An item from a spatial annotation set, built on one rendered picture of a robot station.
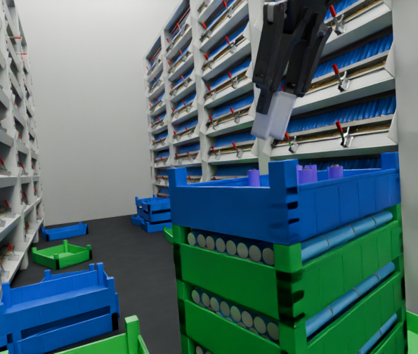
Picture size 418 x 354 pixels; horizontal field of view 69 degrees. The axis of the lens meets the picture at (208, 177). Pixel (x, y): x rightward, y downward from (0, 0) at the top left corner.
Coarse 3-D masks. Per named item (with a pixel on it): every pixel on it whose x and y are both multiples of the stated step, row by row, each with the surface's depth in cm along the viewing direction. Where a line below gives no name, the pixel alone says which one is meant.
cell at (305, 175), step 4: (304, 168) 37; (308, 168) 37; (300, 172) 37; (304, 172) 36; (308, 172) 36; (312, 172) 36; (300, 176) 37; (304, 176) 36; (308, 176) 36; (312, 176) 36; (300, 180) 37; (304, 180) 36; (308, 180) 36; (312, 180) 36
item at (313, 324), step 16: (384, 272) 45; (368, 288) 41; (208, 304) 40; (224, 304) 38; (336, 304) 35; (352, 304) 40; (240, 320) 37; (256, 320) 34; (272, 320) 33; (320, 320) 33; (272, 336) 32
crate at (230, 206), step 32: (288, 160) 28; (384, 160) 47; (192, 192) 39; (224, 192) 34; (256, 192) 31; (288, 192) 28; (320, 192) 32; (352, 192) 37; (384, 192) 43; (192, 224) 39; (224, 224) 35; (256, 224) 31; (288, 224) 28; (320, 224) 32
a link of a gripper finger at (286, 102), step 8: (280, 96) 46; (288, 96) 45; (280, 104) 46; (288, 104) 45; (280, 112) 47; (288, 112) 46; (280, 120) 47; (288, 120) 46; (272, 128) 48; (280, 128) 47; (272, 136) 48; (280, 136) 47
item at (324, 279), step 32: (192, 256) 40; (224, 256) 35; (288, 256) 28; (320, 256) 32; (352, 256) 36; (384, 256) 43; (224, 288) 36; (256, 288) 32; (288, 288) 29; (320, 288) 31; (352, 288) 36; (288, 320) 29
